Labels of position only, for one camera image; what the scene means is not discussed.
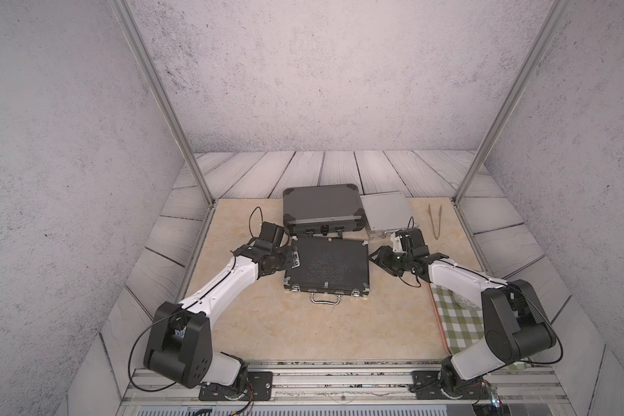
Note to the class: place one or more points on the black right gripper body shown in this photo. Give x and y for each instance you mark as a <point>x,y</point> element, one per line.
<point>396,263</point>

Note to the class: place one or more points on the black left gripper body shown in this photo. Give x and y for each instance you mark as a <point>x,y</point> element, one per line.
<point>282,259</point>

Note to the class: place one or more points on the small silver poker case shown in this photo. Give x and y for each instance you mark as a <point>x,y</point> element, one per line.
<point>386,213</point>

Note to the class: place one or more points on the black poker case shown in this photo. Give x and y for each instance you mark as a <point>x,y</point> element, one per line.
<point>324,209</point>
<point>329,265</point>

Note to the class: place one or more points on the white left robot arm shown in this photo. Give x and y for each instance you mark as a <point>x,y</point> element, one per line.
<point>179,346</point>

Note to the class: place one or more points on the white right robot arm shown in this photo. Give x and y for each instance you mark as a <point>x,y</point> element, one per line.
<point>515,324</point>

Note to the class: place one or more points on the wooden tongs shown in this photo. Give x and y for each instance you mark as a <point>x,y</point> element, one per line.
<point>435,220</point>

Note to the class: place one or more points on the green checkered cloth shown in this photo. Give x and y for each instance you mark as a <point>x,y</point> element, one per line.
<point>462,327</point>

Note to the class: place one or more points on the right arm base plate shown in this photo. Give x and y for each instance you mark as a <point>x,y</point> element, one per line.
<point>426,386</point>

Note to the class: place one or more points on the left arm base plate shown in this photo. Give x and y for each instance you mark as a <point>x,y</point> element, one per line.
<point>249,385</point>

